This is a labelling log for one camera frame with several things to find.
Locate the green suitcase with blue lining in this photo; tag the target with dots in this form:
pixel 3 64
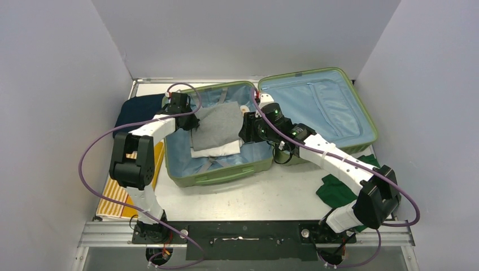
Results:
pixel 323 99

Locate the navy blue folded cloth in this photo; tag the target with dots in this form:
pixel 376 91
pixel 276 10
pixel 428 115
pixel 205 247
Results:
pixel 139 109

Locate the white oval lotion bottle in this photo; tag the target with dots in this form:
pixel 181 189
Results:
pixel 244 109

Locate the yellow striped towel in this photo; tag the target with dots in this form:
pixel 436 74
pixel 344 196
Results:
pixel 108 210

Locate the dark green cloth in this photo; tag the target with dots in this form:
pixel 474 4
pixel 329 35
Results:
pixel 340 198

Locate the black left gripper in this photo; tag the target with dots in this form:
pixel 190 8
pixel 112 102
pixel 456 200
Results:
pixel 193 124

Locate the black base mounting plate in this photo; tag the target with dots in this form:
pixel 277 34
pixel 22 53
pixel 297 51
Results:
pixel 248 240

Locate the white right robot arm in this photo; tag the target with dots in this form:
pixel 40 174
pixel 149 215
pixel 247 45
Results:
pixel 377 194

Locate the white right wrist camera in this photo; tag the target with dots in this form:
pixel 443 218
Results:
pixel 264 99

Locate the white shirt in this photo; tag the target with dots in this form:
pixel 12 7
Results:
pixel 231 148

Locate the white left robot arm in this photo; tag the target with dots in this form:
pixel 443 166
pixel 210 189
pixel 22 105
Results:
pixel 133 158

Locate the grey shirt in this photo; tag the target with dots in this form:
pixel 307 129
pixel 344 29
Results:
pixel 218 125

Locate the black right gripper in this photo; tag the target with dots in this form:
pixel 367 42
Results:
pixel 246 127

